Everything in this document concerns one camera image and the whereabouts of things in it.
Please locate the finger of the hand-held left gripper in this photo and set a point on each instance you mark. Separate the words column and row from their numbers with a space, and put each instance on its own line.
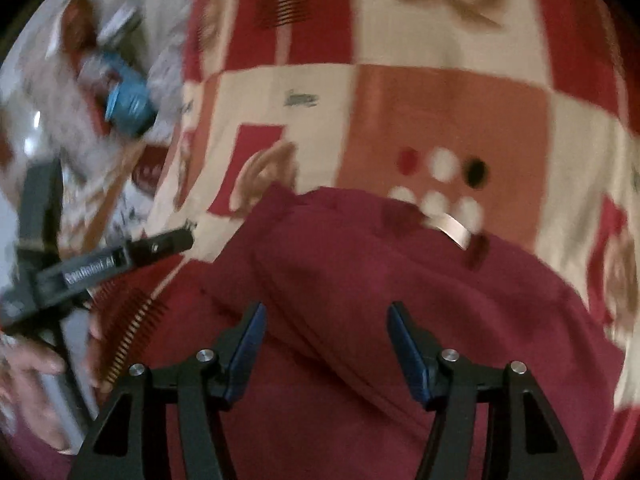
column 160, row 246

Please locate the white floral bedsheet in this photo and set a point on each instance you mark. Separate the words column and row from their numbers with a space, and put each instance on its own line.
column 167, row 90

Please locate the blue plastic bag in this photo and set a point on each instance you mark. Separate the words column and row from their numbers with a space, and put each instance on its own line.
column 130, row 100

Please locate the red checked rose printed blanket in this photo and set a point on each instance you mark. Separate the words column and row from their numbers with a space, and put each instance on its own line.
column 450, row 110

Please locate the maroon fleece garment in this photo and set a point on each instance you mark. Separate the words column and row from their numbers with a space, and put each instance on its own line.
column 350, row 285

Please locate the person's left hand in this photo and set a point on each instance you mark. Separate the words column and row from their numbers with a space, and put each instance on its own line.
column 25, row 360

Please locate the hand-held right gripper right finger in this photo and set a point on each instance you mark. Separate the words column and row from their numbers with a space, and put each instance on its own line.
column 407, row 350

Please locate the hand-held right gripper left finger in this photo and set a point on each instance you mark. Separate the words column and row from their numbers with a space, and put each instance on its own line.
column 247, row 355

